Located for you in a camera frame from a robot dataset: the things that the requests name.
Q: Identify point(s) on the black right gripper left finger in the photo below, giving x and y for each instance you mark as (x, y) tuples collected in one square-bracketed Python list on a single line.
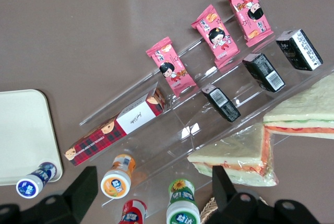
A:
[(78, 195)]

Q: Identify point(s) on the red gum bottle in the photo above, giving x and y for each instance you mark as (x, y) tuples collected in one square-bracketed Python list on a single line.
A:
[(133, 213)]

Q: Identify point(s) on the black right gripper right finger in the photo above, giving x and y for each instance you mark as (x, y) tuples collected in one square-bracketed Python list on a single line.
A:
[(227, 203)]

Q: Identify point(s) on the oval wicker basket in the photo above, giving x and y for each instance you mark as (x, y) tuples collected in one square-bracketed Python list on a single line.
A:
[(207, 208)]

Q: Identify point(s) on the cream plastic serving tray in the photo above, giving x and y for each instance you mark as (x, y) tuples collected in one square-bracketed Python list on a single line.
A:
[(23, 130)]

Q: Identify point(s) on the blue gum bottle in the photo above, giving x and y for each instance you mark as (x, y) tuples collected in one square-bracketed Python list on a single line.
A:
[(28, 187)]

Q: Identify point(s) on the orange gum bottle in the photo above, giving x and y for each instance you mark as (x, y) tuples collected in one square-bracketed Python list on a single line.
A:
[(116, 182)]

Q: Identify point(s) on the red plaid cookie box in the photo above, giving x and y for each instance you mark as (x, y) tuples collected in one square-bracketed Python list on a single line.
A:
[(104, 135)]

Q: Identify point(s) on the clear acrylic stepped stand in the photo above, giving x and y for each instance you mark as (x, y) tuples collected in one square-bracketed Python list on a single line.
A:
[(167, 140)]

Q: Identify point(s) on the green gum bottle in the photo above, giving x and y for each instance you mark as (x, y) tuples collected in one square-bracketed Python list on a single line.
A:
[(182, 208)]

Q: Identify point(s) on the pink cartoon snack packet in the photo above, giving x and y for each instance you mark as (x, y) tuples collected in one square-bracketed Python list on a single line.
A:
[(171, 67), (215, 36), (248, 12)]

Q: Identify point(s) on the triangle sandwich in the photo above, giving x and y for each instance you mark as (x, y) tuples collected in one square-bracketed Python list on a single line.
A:
[(308, 109), (235, 156)]

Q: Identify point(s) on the black tissue pack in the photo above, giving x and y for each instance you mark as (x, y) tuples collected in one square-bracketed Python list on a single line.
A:
[(263, 72), (221, 104), (300, 49)]

